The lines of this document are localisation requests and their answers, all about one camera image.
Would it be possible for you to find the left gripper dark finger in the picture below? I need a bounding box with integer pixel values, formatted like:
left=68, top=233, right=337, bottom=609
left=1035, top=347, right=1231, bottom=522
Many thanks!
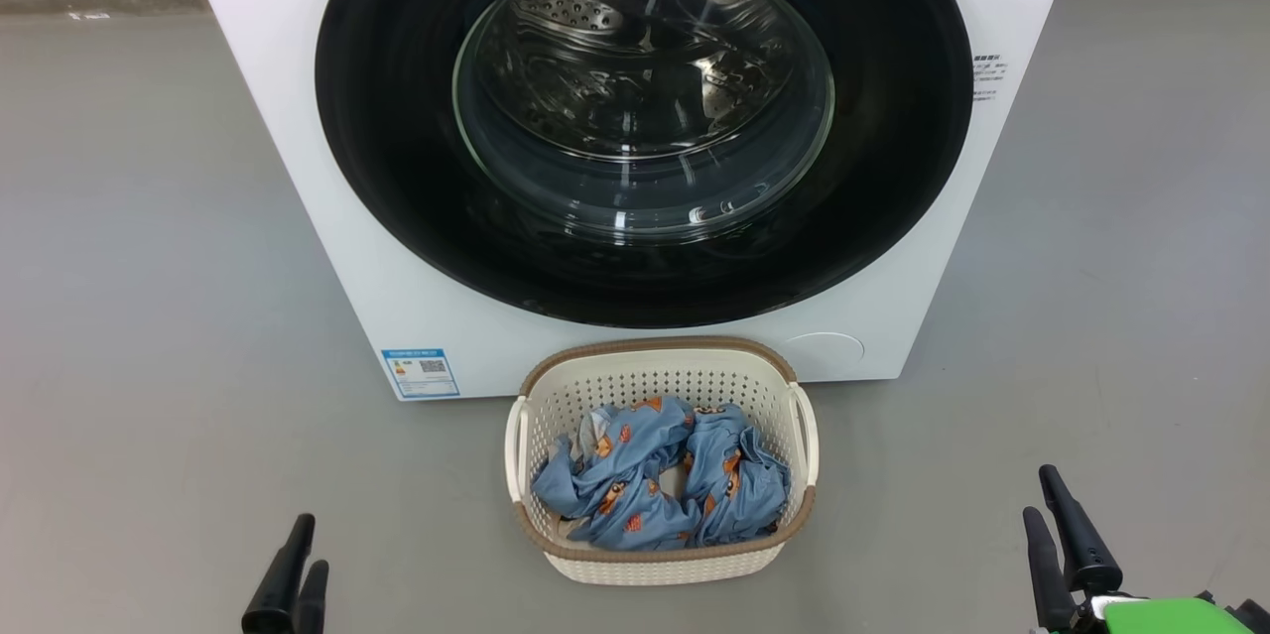
left=293, top=560, right=329, bottom=634
left=241, top=513, right=317, bottom=634

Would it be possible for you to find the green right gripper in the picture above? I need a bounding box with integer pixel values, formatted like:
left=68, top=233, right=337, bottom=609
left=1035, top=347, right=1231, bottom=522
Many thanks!
left=1023, top=464, right=1259, bottom=634

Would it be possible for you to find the blue garment with orange print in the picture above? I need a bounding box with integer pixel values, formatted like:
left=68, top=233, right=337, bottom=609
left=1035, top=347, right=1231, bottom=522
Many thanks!
left=683, top=404, right=792, bottom=548
left=532, top=396, right=700, bottom=552

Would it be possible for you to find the black round glass washer door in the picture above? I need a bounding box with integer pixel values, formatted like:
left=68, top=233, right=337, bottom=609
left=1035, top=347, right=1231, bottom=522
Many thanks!
left=315, top=0, right=974, bottom=329

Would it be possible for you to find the white front-load washing machine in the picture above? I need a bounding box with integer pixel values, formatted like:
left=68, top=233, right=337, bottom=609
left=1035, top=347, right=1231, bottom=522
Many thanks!
left=171, top=0, right=1085, bottom=403

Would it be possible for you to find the blue energy label sticker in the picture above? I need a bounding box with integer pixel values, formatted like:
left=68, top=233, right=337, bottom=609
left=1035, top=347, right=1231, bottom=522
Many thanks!
left=381, top=348, right=461, bottom=401

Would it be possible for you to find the round white filter cover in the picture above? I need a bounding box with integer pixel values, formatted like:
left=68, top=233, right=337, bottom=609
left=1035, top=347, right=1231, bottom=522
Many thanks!
left=784, top=332, right=865, bottom=382

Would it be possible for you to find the cream perforated plastic laundry basket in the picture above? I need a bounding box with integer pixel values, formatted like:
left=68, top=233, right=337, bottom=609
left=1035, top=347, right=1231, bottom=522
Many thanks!
left=504, top=336, right=821, bottom=586

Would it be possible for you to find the small printed text label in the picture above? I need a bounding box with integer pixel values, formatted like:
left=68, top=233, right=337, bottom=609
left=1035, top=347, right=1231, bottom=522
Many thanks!
left=972, top=52, right=1010, bottom=103

